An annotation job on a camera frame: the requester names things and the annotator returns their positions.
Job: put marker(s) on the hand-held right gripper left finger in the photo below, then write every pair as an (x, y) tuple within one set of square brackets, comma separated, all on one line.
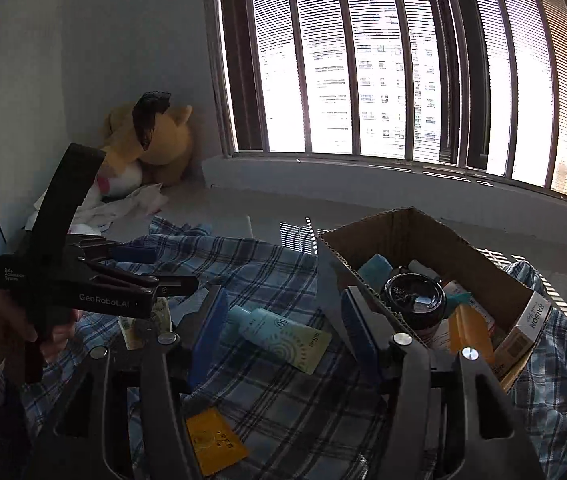
[(208, 335)]

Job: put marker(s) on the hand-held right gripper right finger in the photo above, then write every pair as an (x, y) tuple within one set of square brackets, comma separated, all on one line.
[(361, 330)]

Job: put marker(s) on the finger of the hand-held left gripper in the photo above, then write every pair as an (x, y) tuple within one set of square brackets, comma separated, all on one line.
[(133, 254), (178, 285)]

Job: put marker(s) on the pale green sachet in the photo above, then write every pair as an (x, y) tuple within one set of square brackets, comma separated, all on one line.
[(131, 332)]

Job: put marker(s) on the light blue cosmetic tube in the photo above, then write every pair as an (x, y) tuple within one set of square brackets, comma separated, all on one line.
[(283, 340)]

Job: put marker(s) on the brown cardboard box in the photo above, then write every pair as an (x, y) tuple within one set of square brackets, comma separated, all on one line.
[(413, 240)]

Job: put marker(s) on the person's left hand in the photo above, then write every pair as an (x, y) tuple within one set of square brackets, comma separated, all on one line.
[(8, 315)]

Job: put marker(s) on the white cloth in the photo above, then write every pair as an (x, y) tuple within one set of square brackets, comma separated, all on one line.
[(128, 205)]

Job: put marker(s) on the black lidded jar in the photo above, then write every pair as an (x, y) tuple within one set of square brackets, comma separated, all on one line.
[(411, 300)]

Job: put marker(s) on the teal packet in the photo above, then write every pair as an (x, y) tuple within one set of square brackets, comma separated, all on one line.
[(376, 270)]

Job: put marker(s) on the small white tube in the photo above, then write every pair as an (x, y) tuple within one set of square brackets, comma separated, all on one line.
[(421, 267)]

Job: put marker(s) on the yellow flat packet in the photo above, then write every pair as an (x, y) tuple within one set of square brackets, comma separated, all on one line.
[(213, 440)]

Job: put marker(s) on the orange packet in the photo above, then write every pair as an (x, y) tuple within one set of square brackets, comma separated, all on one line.
[(468, 330)]

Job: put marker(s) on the blue plaid blanket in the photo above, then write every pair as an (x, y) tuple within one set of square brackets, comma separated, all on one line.
[(288, 410)]

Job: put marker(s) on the yellow plush toy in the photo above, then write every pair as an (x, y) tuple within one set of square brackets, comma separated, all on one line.
[(168, 150)]

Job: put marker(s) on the white plastic bottle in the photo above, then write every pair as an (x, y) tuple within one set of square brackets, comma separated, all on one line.
[(481, 310)]

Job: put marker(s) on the white carton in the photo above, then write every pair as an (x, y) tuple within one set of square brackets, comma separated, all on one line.
[(528, 330)]

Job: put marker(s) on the window with metal bars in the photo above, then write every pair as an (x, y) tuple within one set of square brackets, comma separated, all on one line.
[(243, 60)]

